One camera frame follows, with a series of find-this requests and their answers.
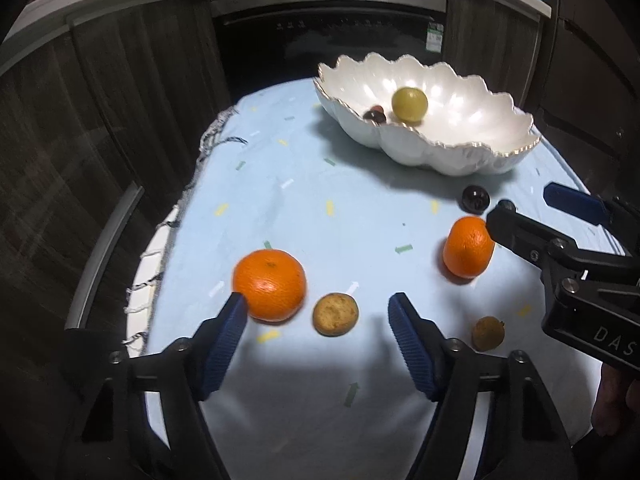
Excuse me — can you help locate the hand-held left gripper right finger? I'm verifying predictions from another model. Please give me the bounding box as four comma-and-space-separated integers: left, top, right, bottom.
387, 291, 576, 480

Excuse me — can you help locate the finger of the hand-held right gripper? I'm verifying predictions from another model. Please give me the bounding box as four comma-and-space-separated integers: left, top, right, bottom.
543, 182, 640, 257
485, 199, 640, 282

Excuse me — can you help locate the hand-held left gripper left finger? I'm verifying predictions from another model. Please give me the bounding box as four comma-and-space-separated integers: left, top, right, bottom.
65, 291, 249, 480

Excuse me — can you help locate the orange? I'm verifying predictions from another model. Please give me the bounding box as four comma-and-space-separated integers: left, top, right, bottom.
442, 216, 496, 280
232, 249, 307, 323

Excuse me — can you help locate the small brown round fruit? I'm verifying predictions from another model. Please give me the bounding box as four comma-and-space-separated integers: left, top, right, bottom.
312, 293, 359, 336
471, 316, 506, 352

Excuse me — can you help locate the white scalloped ceramic bowl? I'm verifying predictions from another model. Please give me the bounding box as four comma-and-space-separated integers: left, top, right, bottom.
313, 51, 542, 177

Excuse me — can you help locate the green round citrus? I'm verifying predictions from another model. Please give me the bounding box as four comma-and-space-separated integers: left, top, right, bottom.
391, 87, 429, 123

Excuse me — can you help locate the person's right hand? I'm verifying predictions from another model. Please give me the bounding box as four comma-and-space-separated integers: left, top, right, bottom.
591, 361, 640, 437

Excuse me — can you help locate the medium dark plum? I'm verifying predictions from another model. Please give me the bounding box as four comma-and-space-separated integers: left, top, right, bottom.
461, 185, 490, 212

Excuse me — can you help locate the white round table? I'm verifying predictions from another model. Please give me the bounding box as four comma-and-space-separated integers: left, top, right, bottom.
125, 205, 173, 343

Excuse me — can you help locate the light blue patterned tablecloth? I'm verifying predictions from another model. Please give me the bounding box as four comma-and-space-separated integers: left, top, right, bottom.
122, 77, 621, 480

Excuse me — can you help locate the black built-in oven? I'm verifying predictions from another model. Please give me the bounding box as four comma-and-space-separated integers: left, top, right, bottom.
210, 0, 448, 106

